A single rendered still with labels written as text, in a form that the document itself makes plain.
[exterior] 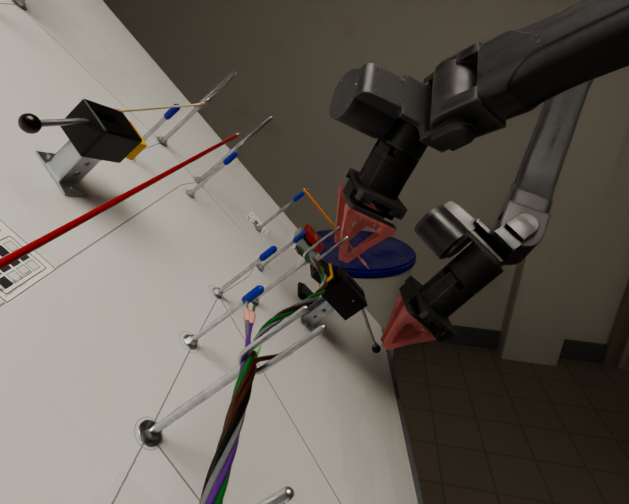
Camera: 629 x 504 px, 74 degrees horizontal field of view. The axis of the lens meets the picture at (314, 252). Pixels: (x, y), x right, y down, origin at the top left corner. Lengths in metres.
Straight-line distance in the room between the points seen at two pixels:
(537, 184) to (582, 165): 1.72
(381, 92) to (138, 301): 0.31
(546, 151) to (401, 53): 1.66
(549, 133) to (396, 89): 0.35
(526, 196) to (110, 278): 0.54
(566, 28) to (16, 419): 0.46
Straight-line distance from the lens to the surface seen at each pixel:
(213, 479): 0.20
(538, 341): 2.69
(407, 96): 0.48
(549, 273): 2.52
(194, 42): 2.55
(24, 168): 0.40
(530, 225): 0.62
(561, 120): 0.78
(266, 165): 2.43
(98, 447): 0.29
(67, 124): 0.37
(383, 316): 1.90
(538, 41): 0.43
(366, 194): 0.48
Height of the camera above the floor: 1.36
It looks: 20 degrees down
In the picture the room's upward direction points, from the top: 3 degrees clockwise
